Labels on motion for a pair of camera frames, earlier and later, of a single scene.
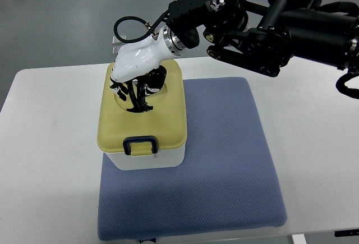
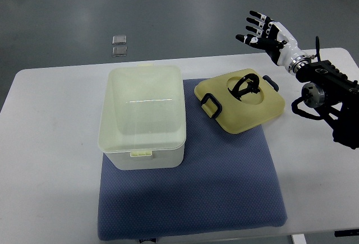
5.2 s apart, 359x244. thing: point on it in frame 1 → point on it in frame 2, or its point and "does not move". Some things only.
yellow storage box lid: [164, 127] → [242, 101]
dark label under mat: [153, 239] does not move
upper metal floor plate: [116, 41] does not move
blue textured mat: [227, 183] does not move
